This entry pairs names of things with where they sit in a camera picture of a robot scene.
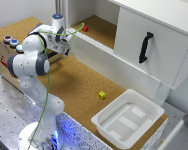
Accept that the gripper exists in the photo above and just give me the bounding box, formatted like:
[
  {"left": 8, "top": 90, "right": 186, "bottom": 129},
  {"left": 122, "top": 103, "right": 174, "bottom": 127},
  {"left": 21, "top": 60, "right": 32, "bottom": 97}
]
[{"left": 57, "top": 33, "right": 73, "bottom": 56}]

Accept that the pink block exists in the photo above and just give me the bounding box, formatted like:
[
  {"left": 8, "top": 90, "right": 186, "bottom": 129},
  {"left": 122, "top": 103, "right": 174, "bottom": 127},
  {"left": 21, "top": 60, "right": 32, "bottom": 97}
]
[{"left": 81, "top": 25, "right": 89, "bottom": 33}]

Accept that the white cabinet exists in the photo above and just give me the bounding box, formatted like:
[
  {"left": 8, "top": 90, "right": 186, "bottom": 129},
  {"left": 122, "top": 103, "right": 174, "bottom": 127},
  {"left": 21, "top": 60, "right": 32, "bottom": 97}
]
[{"left": 54, "top": 0, "right": 188, "bottom": 107}]

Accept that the green button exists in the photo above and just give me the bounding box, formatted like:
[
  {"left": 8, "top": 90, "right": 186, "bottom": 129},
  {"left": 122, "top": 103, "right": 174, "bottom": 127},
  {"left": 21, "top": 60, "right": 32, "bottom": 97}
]
[{"left": 15, "top": 44, "right": 25, "bottom": 54}]

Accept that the blue button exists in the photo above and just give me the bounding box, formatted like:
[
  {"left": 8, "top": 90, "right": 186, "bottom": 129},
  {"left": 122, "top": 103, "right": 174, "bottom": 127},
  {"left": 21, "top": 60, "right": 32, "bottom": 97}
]
[{"left": 9, "top": 38, "right": 20, "bottom": 48}]

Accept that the wooden drawer box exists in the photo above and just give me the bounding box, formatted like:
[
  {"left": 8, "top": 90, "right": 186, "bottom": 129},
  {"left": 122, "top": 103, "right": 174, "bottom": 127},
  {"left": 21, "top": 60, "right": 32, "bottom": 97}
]
[{"left": 0, "top": 16, "right": 67, "bottom": 91}]

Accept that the red button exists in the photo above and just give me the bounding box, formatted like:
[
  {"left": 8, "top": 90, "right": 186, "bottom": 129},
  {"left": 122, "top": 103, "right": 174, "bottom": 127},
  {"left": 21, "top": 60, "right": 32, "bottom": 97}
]
[{"left": 3, "top": 35, "right": 13, "bottom": 44}]

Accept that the yellow block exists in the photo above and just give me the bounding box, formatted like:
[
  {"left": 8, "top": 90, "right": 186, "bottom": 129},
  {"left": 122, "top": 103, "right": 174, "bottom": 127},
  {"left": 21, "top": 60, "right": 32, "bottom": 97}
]
[{"left": 98, "top": 91, "right": 107, "bottom": 100}]

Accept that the white sliding door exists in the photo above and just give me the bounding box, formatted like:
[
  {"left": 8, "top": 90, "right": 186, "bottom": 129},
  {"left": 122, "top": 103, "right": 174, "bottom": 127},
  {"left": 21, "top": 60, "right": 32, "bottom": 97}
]
[{"left": 113, "top": 6, "right": 188, "bottom": 88}]

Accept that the white plastic box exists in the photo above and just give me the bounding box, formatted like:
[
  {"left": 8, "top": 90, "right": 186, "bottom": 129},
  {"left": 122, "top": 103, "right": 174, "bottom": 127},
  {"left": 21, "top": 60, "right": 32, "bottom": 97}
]
[{"left": 90, "top": 88, "right": 166, "bottom": 150}]

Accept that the green cable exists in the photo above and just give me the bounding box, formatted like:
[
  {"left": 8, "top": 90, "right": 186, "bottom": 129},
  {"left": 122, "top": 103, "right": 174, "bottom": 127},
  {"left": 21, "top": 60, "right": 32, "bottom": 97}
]
[{"left": 27, "top": 22, "right": 86, "bottom": 150}]

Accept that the black door handle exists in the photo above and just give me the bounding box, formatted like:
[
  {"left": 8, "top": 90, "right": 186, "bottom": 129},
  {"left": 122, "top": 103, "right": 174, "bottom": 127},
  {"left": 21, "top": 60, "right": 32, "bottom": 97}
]
[{"left": 138, "top": 31, "right": 154, "bottom": 65}]

